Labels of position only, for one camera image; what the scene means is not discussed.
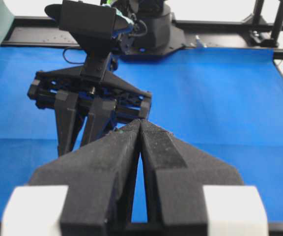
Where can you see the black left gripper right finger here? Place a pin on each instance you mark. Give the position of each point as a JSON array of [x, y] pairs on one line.
[[174, 175]]

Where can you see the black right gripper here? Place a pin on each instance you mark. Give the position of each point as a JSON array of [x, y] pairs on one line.
[[108, 96]]

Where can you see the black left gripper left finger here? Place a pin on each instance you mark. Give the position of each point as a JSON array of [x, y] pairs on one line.
[[101, 180]]

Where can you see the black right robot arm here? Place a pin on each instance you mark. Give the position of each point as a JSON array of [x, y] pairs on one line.
[[151, 28]]

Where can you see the blue table mat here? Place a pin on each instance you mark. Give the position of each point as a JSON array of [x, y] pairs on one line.
[[227, 102]]

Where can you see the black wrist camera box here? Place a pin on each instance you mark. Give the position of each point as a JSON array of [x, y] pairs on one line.
[[90, 25]]

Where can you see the black aluminium frame rail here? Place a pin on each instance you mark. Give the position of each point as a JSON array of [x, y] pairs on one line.
[[43, 32]]

